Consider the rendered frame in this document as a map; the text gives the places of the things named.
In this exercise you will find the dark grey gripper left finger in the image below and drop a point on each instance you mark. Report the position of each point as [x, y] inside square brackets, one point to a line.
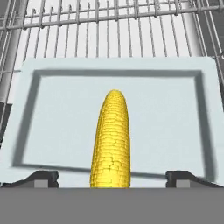
[43, 178]

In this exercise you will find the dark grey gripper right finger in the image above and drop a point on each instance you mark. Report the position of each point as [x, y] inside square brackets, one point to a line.
[180, 178]

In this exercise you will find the yellow corn cob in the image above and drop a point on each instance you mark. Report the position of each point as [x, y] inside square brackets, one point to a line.
[112, 140]

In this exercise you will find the pale blue rectangular tray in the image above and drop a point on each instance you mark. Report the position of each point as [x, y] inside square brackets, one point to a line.
[67, 116]

